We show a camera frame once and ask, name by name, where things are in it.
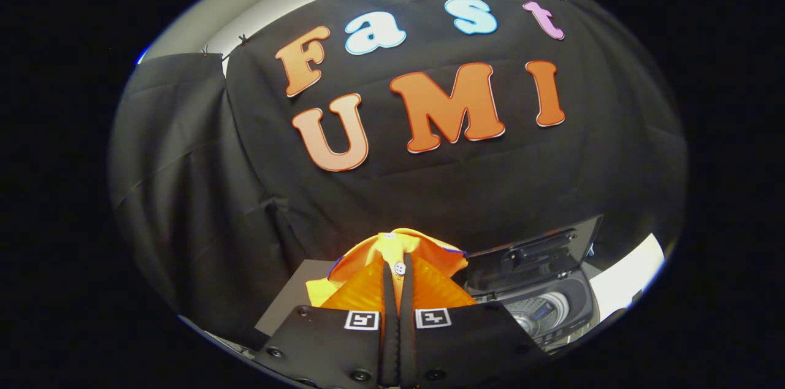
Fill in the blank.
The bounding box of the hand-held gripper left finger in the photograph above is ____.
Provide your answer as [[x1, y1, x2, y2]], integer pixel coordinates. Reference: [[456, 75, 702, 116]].
[[253, 259, 400, 388]]

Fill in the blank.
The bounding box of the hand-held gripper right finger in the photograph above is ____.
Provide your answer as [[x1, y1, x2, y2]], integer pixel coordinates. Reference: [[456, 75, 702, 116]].
[[399, 253, 548, 388]]

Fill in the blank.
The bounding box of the orange yellow shirt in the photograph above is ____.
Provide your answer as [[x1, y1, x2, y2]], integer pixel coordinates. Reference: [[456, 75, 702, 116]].
[[305, 228, 469, 310]]

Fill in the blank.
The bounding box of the dark transparent washing machine lid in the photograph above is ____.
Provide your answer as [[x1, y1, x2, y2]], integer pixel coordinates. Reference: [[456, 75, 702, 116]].
[[464, 214, 605, 299]]

